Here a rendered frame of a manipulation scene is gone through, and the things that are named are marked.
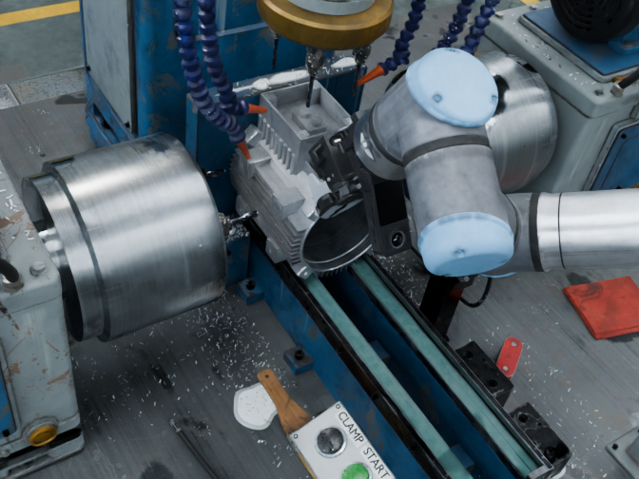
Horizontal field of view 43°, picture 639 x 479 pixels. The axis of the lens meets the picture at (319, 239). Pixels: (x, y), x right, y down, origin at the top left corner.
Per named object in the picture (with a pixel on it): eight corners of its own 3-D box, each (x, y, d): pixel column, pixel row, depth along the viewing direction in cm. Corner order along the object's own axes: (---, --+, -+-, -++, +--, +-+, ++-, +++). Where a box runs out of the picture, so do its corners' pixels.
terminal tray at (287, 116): (254, 132, 125) (258, 93, 120) (312, 116, 130) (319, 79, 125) (293, 180, 118) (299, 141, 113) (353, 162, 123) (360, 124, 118)
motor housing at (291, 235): (224, 211, 134) (231, 119, 120) (321, 182, 142) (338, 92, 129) (284, 295, 123) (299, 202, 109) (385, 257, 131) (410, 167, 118)
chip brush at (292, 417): (248, 378, 125) (248, 375, 125) (276, 367, 128) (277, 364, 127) (318, 487, 114) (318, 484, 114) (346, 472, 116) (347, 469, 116)
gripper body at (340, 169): (352, 140, 107) (394, 100, 97) (378, 198, 106) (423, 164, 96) (303, 154, 104) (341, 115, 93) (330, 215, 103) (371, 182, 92)
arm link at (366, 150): (452, 156, 92) (383, 178, 87) (430, 171, 96) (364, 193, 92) (419, 86, 93) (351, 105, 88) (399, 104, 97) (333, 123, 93)
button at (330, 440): (314, 441, 91) (311, 436, 89) (336, 426, 91) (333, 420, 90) (328, 463, 89) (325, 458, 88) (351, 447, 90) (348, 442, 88)
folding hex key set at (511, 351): (509, 385, 131) (513, 379, 130) (490, 377, 132) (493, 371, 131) (521, 348, 137) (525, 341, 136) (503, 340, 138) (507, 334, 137)
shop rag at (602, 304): (629, 277, 153) (631, 274, 152) (666, 326, 145) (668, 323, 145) (561, 289, 148) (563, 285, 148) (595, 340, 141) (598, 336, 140)
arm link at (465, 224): (530, 265, 85) (503, 155, 87) (509, 250, 74) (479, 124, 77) (443, 285, 88) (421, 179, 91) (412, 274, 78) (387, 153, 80)
